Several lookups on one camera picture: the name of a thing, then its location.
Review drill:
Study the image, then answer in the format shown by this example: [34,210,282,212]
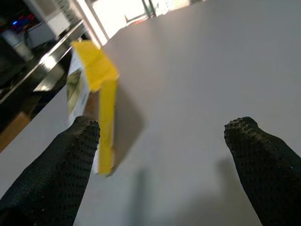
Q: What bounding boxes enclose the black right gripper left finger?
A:
[0,115,101,226]

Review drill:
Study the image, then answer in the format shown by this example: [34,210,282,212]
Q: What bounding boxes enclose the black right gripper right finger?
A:
[223,116,301,226]

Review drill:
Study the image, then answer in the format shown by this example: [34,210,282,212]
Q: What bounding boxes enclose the yellow cardboard box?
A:
[64,39,119,175]

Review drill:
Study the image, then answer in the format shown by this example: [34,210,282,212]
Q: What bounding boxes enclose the black glossy shelf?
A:
[0,19,86,104]

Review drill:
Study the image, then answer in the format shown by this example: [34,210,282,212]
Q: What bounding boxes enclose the white appliance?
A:
[23,11,71,49]

